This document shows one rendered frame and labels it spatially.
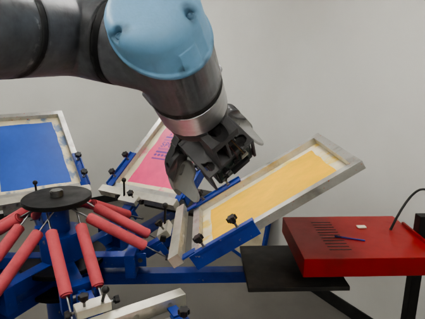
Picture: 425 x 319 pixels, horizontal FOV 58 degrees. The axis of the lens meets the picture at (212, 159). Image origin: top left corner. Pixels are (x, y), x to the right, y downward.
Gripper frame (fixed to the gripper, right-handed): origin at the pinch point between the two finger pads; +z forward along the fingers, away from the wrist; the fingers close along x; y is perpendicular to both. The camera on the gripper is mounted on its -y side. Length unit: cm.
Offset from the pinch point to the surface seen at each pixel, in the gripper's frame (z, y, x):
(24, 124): 169, -185, -61
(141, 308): 91, -10, -46
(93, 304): 84, -21, -57
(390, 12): 150, -58, 162
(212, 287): 296, -29, -41
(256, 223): 98, -6, 7
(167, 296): 98, -9, -38
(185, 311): 89, 1, -34
